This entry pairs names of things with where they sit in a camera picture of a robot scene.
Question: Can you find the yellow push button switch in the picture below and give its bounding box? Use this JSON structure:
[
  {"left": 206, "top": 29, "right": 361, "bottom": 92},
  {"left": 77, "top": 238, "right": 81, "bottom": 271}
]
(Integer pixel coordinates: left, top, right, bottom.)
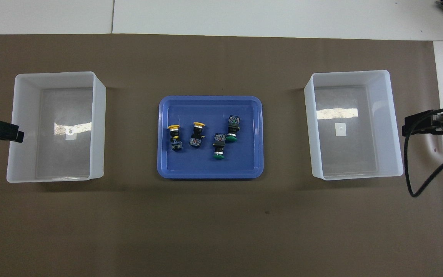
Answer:
[
  {"left": 189, "top": 122, "right": 206, "bottom": 149},
  {"left": 167, "top": 124, "right": 184, "bottom": 152}
]

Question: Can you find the green push button switch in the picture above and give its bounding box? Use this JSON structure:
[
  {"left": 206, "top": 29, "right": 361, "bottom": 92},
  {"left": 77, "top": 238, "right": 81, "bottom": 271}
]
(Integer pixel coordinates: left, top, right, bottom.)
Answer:
[
  {"left": 225, "top": 115, "right": 241, "bottom": 143},
  {"left": 212, "top": 133, "right": 226, "bottom": 160}
]

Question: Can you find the white translucent plastic box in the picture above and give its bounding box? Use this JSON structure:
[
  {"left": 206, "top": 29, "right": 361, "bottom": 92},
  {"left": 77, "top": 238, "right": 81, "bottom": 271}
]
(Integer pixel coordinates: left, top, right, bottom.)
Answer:
[
  {"left": 6, "top": 71, "right": 107, "bottom": 184},
  {"left": 304, "top": 70, "right": 404, "bottom": 181}
]

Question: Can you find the blue plastic tray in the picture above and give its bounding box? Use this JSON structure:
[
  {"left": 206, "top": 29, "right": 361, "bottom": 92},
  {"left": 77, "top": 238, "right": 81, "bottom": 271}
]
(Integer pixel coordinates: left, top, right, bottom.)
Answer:
[{"left": 157, "top": 95, "right": 264, "bottom": 180}]

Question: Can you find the brown paper table mat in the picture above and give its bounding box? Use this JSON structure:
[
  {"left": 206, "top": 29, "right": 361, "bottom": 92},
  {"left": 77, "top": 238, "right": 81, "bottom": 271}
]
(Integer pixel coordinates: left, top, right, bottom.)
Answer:
[{"left": 0, "top": 34, "right": 443, "bottom": 277}]

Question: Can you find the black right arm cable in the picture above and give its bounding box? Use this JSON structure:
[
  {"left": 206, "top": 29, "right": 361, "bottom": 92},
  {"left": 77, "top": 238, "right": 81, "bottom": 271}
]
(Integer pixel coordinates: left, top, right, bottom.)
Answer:
[{"left": 403, "top": 109, "right": 443, "bottom": 198}]

